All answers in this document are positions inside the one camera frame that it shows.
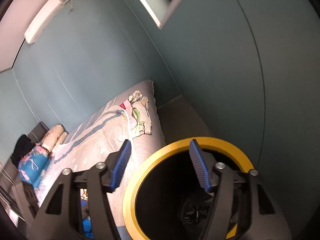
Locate beige upper pillow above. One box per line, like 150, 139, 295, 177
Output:
41, 124, 64, 152

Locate beige lower pillow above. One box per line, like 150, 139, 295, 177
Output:
52, 131, 68, 154

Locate blue floral folded quilt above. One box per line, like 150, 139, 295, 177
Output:
18, 145, 51, 189

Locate grey patterned bed sheet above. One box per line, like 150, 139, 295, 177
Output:
35, 80, 165, 239

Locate beige pillow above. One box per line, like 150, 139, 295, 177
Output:
52, 131, 68, 154
41, 124, 64, 152

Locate grey padded headboard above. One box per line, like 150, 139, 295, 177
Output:
0, 121, 50, 230

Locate yellow rimmed black trash bin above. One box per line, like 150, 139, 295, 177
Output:
123, 137, 253, 239

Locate floral cloth at bed edge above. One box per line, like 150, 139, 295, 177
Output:
119, 90, 152, 138

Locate black folded blanket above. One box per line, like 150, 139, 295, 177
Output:
10, 134, 36, 168

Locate white air conditioner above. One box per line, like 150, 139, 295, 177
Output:
24, 0, 63, 44

